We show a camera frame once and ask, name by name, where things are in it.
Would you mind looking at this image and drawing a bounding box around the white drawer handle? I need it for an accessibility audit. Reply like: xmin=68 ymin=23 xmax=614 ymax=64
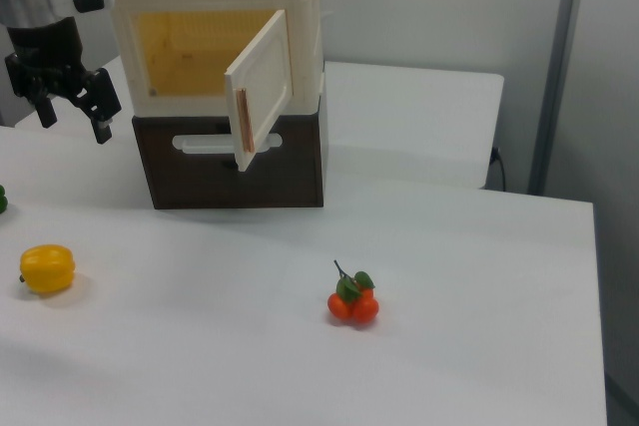
xmin=172 ymin=132 xmax=284 ymax=155

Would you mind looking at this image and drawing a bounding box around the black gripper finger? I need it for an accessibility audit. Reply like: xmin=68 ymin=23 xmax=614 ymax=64
xmin=74 ymin=67 xmax=123 ymax=146
xmin=30 ymin=80 xmax=58 ymax=130

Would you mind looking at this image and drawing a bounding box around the grey partition post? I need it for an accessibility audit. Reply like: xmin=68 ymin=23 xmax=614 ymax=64
xmin=527 ymin=0 xmax=586 ymax=197

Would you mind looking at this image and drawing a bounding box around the dark brown drawer box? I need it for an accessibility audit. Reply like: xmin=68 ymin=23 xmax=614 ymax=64
xmin=131 ymin=110 xmax=325 ymax=211

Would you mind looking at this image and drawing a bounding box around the black power cable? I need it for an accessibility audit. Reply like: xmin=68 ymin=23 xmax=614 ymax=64
xmin=490 ymin=146 xmax=507 ymax=193

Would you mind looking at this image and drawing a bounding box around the cream cabinet door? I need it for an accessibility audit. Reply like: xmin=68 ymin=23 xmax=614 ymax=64
xmin=223 ymin=8 xmax=296 ymax=174

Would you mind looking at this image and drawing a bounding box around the orange tomato cluster with leaves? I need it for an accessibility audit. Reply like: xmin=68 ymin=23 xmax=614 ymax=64
xmin=326 ymin=259 xmax=381 ymax=326

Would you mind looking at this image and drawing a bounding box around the yellow bell pepper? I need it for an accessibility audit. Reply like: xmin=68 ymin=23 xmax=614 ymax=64
xmin=18 ymin=243 xmax=77 ymax=294

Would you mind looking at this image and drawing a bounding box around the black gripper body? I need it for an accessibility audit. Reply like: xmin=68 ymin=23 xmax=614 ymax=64
xmin=4 ymin=15 xmax=89 ymax=104

